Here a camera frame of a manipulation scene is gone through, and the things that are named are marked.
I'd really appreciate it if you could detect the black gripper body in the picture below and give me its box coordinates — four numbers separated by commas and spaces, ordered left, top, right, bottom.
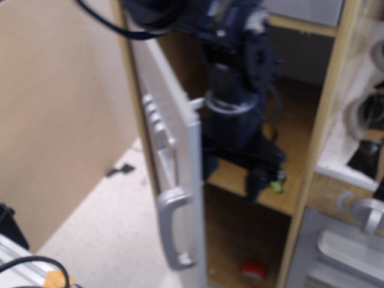
202, 103, 286, 170

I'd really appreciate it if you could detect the green toy in fridge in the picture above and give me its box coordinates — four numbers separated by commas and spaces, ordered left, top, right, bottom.
269, 178, 286, 194

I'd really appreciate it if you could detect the aluminium extrusion rail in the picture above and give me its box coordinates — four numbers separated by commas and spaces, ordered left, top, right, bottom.
1, 235, 56, 288

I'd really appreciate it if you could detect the white speckled countertop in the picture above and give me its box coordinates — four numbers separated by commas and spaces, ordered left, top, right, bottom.
316, 21, 383, 191

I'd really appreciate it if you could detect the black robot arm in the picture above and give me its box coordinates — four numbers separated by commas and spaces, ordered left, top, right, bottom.
79, 1, 286, 203

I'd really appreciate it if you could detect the grey oven door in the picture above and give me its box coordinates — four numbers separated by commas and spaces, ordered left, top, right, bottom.
286, 208, 382, 287

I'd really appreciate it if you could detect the plywood board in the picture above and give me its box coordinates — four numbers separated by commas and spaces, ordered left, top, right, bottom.
1, 1, 137, 251

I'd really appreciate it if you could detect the grey toy fridge door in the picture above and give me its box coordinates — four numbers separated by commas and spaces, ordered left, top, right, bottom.
131, 40, 207, 287

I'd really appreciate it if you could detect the silver ice dispenser panel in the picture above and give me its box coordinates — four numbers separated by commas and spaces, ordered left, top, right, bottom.
142, 94, 177, 187

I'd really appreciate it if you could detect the black tape on floor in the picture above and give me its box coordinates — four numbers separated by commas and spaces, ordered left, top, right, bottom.
106, 164, 134, 178

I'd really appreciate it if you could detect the orange tape piece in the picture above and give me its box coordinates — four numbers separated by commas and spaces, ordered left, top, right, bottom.
43, 270, 65, 288

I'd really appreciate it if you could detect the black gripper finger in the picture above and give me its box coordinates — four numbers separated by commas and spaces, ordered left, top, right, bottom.
202, 152, 218, 182
245, 167, 270, 204

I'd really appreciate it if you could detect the silver fridge door handle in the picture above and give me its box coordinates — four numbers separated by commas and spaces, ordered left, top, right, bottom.
157, 187, 194, 271

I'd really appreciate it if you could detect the black braided cable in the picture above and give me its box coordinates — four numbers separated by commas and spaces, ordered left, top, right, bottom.
0, 254, 73, 287

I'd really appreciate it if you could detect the silver oven handle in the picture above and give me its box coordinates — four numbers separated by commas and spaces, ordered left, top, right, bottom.
317, 230, 383, 286

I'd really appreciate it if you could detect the silver oven knob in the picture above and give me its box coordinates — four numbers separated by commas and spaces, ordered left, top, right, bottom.
350, 198, 383, 235

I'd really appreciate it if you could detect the grey freezer door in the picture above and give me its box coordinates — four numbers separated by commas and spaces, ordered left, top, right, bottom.
264, 0, 344, 26

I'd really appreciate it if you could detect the wooden toy kitchen frame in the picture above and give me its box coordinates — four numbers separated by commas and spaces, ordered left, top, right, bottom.
128, 1, 383, 287

